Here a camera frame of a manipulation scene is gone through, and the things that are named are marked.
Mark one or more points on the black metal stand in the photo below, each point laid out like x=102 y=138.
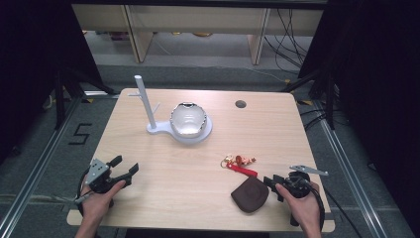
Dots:
x=330 y=99
x=59 y=99

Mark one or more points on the black curtain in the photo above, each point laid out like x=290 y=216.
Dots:
x=379 y=82
x=33 y=66

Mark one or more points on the light wooden shelf unit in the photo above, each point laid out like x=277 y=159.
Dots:
x=198 y=20

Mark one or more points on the round grey table grommet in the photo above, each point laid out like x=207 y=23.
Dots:
x=240 y=104

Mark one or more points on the white tree-shaped stand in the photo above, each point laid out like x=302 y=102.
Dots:
x=145 y=99

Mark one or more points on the person's left hand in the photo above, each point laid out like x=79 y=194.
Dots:
x=99 y=200

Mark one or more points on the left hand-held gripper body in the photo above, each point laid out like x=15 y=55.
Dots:
x=99 y=178

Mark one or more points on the brown leather pouch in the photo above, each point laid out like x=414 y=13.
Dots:
x=250 y=195

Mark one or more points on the person's right hand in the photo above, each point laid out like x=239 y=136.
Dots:
x=302 y=206

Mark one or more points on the aluminium floor rail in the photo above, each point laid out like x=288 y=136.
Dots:
x=36 y=168
x=353 y=185

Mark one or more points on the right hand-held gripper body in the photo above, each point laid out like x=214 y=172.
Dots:
x=298 y=185

